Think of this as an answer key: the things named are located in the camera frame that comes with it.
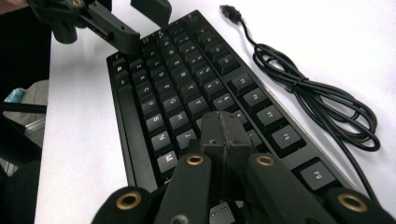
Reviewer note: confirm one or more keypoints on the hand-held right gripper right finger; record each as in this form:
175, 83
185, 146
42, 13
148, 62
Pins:
238, 133

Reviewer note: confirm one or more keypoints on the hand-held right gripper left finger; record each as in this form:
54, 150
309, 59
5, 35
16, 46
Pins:
214, 137

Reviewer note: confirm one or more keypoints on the black computer keyboard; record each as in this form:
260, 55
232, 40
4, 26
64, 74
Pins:
174, 84

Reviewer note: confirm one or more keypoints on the small teal object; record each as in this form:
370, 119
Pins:
15, 95

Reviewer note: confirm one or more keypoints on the black metal bar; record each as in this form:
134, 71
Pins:
21, 108

